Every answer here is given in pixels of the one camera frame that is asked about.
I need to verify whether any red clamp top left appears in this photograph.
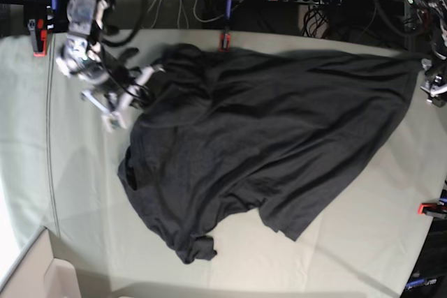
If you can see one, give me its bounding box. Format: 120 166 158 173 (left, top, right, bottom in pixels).
27 19 47 57

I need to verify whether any blue clamp handle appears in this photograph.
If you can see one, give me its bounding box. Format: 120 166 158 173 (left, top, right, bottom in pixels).
225 0 233 22

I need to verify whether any red clamp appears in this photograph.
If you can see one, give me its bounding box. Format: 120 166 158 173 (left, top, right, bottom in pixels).
27 19 47 57
219 31 231 52

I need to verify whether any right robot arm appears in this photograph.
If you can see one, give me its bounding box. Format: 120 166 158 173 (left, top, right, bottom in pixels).
56 0 163 128

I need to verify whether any black t-shirt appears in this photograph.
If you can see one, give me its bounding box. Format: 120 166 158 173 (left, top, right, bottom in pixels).
117 44 422 264

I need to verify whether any red clamp right edge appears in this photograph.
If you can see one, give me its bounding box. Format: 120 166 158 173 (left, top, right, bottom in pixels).
418 203 446 220

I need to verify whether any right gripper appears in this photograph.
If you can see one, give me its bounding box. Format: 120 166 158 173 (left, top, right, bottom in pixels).
81 47 165 120

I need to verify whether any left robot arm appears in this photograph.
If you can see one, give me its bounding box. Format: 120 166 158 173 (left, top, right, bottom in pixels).
373 0 446 107

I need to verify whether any white cable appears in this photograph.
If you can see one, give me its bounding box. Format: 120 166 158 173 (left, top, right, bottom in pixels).
141 0 224 30

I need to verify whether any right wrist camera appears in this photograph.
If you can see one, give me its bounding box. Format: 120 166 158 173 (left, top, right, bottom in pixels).
101 111 127 133

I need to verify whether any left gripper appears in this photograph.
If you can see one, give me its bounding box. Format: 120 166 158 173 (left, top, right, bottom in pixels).
420 59 446 107

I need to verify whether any red clamp top centre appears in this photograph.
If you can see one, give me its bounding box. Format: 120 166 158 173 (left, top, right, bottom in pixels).
219 31 231 52

